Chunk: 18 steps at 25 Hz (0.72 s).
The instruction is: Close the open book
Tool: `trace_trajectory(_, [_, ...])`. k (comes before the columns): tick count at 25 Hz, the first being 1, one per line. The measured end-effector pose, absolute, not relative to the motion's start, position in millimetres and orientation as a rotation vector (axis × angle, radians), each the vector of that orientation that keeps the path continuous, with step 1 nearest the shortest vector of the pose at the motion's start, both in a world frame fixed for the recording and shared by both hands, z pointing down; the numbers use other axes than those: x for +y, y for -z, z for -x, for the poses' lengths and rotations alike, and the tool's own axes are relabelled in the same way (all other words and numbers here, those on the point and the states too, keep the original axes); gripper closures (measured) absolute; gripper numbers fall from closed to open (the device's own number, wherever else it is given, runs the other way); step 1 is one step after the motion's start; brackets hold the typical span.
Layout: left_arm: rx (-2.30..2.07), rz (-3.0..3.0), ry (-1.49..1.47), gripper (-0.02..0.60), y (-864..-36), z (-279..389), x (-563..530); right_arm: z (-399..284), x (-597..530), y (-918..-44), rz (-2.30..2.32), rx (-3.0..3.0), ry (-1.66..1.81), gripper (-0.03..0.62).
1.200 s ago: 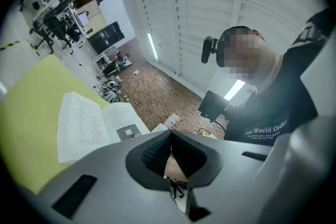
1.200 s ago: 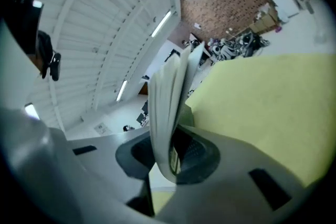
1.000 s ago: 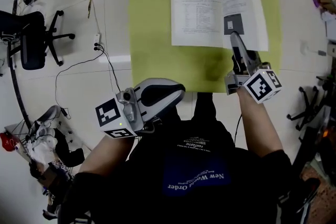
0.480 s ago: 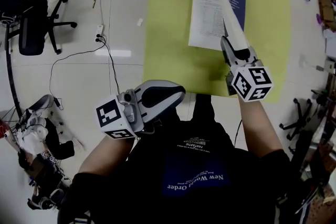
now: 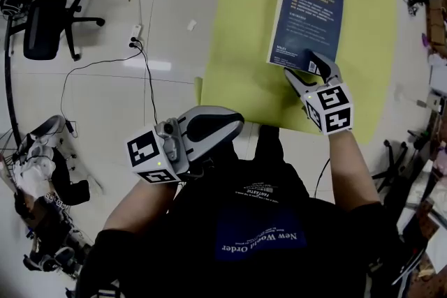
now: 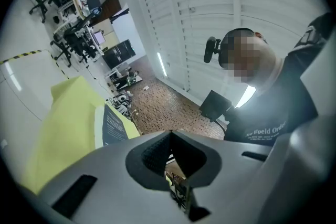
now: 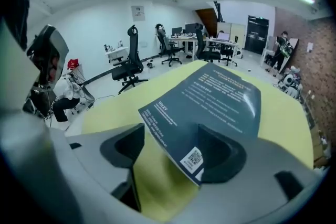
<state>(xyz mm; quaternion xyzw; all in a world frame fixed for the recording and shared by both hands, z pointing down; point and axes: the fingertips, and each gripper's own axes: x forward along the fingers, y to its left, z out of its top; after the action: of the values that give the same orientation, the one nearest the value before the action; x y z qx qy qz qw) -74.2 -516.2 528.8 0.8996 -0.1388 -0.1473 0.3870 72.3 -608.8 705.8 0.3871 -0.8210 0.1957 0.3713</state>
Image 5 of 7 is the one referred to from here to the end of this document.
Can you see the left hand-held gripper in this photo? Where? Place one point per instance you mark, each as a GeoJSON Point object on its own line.
{"type": "Point", "coordinates": [150, 157]}

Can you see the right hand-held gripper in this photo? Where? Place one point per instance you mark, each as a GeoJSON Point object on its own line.
{"type": "Point", "coordinates": [331, 111]}

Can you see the thick blue-covered book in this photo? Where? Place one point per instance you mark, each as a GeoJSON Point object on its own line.
{"type": "Point", "coordinates": [307, 17]}

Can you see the person's right forearm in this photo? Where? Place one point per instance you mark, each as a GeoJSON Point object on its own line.
{"type": "Point", "coordinates": [349, 174]}

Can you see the person's left forearm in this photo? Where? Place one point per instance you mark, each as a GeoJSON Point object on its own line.
{"type": "Point", "coordinates": [139, 206]}

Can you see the green tablecloth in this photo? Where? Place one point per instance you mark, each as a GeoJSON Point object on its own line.
{"type": "Point", "coordinates": [244, 63]}

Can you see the person's black printed t-shirt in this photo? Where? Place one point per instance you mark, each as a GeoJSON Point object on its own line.
{"type": "Point", "coordinates": [209, 220]}

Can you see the black office chair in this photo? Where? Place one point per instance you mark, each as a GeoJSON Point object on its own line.
{"type": "Point", "coordinates": [393, 164]}
{"type": "Point", "coordinates": [42, 31]}

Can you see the white power strip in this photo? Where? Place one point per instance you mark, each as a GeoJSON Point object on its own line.
{"type": "Point", "coordinates": [136, 33]}

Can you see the cardboard box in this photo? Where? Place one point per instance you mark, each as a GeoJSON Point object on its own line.
{"type": "Point", "coordinates": [436, 21]}

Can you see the black power adapter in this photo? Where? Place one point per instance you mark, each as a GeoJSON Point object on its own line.
{"type": "Point", "coordinates": [69, 126]}

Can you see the black curved pole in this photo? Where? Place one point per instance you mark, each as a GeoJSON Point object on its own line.
{"type": "Point", "coordinates": [10, 90]}

